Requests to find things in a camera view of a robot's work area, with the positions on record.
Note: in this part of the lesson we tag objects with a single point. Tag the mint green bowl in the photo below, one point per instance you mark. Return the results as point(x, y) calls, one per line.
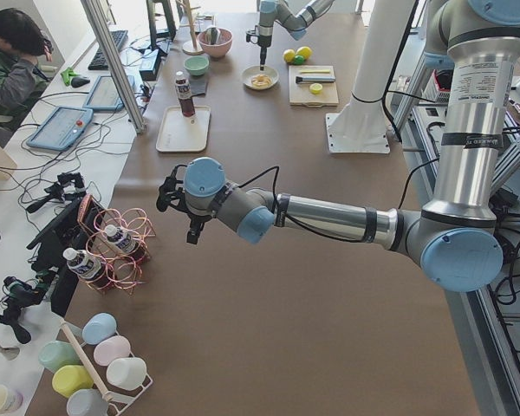
point(197, 65)

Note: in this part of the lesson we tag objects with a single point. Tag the wooden mug tree stand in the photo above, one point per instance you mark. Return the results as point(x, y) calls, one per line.
point(191, 47)

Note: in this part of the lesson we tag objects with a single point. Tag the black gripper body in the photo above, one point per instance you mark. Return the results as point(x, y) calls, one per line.
point(196, 219)
point(263, 43)

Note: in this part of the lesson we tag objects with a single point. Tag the white cup rack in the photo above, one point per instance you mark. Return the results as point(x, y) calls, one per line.
point(119, 399)

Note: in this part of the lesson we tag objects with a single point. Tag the steel ice scoop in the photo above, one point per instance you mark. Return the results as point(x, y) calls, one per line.
point(211, 35)

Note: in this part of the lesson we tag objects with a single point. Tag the aluminium frame post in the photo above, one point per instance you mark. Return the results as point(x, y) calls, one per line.
point(97, 20)

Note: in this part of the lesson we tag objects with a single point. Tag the yellow plastic cup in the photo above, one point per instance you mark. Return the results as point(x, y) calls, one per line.
point(71, 378)

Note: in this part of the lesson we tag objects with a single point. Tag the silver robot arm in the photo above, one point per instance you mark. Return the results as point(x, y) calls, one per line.
point(451, 237)
point(272, 12)

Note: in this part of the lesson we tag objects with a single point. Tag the copper wire bottle rack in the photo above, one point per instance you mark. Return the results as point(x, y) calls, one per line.
point(123, 271)

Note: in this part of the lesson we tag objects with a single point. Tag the tea bottle in rack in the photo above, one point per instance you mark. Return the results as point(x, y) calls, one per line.
point(121, 239)
point(88, 267)

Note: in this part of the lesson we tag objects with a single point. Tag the white round plate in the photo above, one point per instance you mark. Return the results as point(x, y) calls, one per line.
point(255, 70)

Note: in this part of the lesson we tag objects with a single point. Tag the green lime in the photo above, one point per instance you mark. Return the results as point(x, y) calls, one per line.
point(298, 60)

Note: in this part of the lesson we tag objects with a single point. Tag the blue teach pendant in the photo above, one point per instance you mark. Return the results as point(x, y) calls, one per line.
point(103, 96)
point(61, 129)

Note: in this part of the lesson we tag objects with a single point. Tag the pink plastic cup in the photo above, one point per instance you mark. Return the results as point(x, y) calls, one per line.
point(112, 348)

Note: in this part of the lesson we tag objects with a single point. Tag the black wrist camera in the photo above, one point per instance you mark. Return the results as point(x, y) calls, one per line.
point(171, 195)

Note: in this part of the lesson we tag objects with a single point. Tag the grey plastic cup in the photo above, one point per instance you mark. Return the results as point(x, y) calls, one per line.
point(86, 402)

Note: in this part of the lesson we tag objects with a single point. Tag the brown tea bottle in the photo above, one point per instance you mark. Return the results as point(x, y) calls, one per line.
point(184, 93)

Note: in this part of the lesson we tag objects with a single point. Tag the pink bowl with ice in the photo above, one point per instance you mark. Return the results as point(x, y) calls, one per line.
point(218, 49)

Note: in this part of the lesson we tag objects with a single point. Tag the white rectangular tray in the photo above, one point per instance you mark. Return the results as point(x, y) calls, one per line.
point(180, 134)

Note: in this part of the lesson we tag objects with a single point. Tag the white plastic cup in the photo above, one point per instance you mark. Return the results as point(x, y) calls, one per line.
point(127, 373)

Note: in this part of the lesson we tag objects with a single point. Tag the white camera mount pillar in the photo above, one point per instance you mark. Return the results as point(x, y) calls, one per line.
point(360, 127)

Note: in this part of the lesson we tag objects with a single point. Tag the wooden cutting board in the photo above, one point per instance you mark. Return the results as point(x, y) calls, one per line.
point(299, 94)

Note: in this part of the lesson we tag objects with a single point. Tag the blue plastic cup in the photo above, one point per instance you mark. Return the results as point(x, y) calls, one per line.
point(99, 328)

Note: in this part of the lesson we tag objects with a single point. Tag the steel muddler tool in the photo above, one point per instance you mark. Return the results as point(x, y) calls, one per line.
point(304, 79)

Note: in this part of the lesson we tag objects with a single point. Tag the halved lemon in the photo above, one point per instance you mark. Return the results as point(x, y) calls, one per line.
point(315, 88)

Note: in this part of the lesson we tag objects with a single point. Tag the mint plastic cup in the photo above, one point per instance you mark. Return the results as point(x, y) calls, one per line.
point(57, 354)

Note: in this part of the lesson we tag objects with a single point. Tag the dark grey folded cloth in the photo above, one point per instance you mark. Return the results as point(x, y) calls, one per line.
point(198, 84)

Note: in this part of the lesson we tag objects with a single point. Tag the seated person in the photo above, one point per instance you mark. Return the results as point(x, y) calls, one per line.
point(21, 80)

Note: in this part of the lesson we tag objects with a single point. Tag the whole yellow lemon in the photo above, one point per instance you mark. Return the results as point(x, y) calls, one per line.
point(305, 52)

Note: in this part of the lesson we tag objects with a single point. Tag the braided yellow donut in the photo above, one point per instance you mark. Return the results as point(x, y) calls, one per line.
point(261, 81)

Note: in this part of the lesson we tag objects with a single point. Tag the yellow plastic knife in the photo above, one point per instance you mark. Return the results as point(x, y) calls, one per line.
point(315, 71)

